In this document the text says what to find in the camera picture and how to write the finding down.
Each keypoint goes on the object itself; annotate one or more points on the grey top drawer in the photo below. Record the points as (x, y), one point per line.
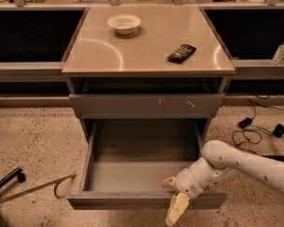
(146, 106)

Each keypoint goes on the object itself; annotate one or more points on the metal stand leg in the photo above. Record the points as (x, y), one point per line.
(37, 188)

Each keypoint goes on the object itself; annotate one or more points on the clear plastic bottle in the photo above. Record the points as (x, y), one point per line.
(279, 55)

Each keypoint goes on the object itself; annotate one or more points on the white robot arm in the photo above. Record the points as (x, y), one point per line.
(217, 162)

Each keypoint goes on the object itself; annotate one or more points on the black caster leg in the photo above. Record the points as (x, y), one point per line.
(15, 173)

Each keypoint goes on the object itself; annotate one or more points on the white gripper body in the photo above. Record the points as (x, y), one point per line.
(188, 183)

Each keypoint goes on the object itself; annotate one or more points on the grey drawer cabinet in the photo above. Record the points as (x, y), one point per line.
(101, 61)

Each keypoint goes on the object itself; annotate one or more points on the black snack bar wrapper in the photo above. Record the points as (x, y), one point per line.
(182, 53)

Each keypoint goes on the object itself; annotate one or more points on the black power adapter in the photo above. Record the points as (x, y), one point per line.
(245, 122)

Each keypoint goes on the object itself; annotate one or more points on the white bowl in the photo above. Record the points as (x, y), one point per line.
(124, 24)

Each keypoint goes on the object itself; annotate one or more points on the grey drawer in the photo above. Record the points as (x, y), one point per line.
(128, 159)
(146, 106)

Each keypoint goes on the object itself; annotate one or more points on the black chair base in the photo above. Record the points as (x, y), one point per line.
(277, 132)

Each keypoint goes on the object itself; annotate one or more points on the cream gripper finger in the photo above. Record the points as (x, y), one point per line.
(169, 184)
(178, 206)

